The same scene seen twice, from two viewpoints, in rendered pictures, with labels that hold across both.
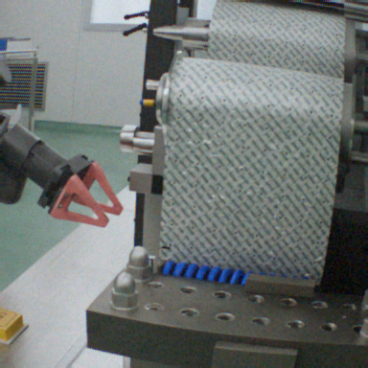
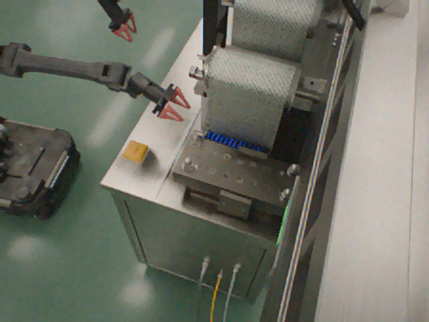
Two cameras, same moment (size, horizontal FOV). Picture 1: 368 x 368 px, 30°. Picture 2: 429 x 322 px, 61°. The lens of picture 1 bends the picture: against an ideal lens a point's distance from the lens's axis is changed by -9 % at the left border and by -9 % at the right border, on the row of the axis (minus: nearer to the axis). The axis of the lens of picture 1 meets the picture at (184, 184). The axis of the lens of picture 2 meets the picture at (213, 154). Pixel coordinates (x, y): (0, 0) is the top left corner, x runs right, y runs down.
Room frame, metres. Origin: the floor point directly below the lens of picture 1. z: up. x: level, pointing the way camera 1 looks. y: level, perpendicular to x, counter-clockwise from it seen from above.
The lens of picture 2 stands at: (0.18, -0.06, 2.00)
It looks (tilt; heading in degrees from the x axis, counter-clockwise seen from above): 55 degrees down; 4
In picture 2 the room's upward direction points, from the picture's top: 3 degrees clockwise
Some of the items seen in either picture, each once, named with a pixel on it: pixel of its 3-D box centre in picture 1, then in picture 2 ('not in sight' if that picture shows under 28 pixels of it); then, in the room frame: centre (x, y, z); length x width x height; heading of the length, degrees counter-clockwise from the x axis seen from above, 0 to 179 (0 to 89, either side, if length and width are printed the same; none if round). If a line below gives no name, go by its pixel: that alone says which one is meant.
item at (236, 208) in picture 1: (248, 217); (240, 123); (0.94, -0.09, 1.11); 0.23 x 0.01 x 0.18; 77
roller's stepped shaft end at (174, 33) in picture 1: (170, 32); not in sight; (1.29, 0.04, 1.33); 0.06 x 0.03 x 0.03; 77
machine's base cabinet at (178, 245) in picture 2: not in sight; (266, 75); (1.93, -0.24, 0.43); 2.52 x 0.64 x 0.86; 167
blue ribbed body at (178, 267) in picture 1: (240, 282); (237, 144); (0.92, -0.09, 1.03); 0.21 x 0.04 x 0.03; 77
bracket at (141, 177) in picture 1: (149, 223); (203, 102); (1.07, 0.05, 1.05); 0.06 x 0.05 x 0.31; 77
